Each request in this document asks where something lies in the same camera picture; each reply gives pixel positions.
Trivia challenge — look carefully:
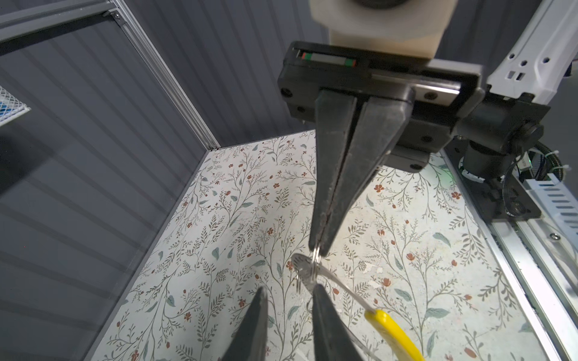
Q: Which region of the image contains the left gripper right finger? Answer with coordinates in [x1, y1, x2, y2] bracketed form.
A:
[312, 284, 362, 361]

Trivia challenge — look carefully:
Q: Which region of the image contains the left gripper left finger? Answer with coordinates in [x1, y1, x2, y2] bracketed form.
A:
[221, 287, 269, 361]

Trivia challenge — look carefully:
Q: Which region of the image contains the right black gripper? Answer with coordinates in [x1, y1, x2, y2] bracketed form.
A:
[278, 42, 486, 257]

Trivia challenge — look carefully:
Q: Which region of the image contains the large keyring with yellow grip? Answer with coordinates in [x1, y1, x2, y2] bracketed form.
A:
[291, 243, 427, 361]

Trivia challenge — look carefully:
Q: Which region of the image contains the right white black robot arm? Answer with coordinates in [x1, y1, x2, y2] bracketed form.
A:
[278, 1, 577, 257]

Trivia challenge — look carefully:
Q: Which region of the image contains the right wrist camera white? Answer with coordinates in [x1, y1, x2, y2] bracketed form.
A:
[309, 0, 458, 60]

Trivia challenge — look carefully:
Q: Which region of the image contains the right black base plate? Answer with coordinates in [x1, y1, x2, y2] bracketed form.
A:
[445, 140, 542, 223]

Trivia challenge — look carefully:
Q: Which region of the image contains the white slotted cable duct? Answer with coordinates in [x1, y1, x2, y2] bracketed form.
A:
[523, 174, 577, 239]

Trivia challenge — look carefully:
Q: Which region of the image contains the aluminium rail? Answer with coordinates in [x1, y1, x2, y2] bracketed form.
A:
[443, 150, 577, 360]

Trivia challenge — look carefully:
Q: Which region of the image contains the white wire basket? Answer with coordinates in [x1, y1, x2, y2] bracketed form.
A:
[0, 87, 31, 126]

